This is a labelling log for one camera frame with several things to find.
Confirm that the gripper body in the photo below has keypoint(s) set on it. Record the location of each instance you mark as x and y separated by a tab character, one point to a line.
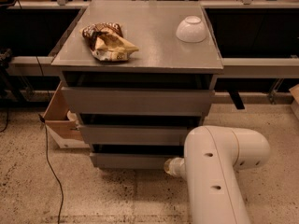
175	166

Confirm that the grey bottom drawer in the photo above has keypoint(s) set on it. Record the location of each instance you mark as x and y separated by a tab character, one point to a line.
133	157

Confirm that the grey drawer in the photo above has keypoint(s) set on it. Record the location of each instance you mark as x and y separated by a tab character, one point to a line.
133	157
133	135
138	101

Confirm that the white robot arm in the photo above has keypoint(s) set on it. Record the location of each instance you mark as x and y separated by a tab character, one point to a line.
212	154

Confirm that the grey middle drawer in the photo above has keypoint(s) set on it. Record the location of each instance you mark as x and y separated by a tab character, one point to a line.
133	135

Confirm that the grey drawer cabinet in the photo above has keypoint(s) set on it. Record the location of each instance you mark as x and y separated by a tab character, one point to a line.
163	62

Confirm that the grey top drawer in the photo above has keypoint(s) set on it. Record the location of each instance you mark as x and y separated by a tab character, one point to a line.
138	101

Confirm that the open wooden box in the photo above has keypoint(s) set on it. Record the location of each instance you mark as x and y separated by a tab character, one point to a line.
61	123

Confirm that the upturned white bowl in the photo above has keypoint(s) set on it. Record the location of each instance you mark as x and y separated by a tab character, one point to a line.
191	30

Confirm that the crumpled brown snack bag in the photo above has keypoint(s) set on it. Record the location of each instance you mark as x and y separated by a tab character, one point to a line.
106	42

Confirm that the black bracket under rail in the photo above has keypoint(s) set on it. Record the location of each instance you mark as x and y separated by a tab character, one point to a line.
236	100

